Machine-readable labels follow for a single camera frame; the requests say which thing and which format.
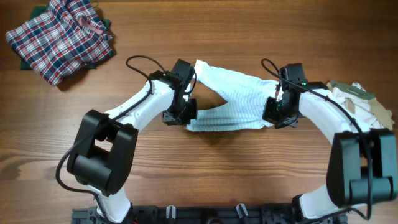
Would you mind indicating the beige white crumpled garment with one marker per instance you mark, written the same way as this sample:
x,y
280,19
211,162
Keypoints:
x,y
362,104

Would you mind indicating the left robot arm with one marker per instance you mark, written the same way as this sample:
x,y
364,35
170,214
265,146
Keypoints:
x,y
101,156

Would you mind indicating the light blue striped cloth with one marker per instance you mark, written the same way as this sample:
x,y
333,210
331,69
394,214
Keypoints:
x,y
245,96

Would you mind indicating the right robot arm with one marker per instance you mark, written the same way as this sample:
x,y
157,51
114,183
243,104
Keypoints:
x,y
362,167

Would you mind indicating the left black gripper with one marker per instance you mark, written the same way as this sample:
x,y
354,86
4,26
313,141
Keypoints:
x,y
191,114

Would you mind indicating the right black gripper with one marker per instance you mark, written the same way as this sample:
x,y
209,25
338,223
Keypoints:
x,y
277,113

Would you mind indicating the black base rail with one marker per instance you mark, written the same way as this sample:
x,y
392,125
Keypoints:
x,y
268,214

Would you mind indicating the plaid red blue cloth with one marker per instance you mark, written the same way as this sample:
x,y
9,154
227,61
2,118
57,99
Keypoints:
x,y
61,40

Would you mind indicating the dark green folded cloth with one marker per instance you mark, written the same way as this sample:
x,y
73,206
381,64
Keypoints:
x,y
41,9

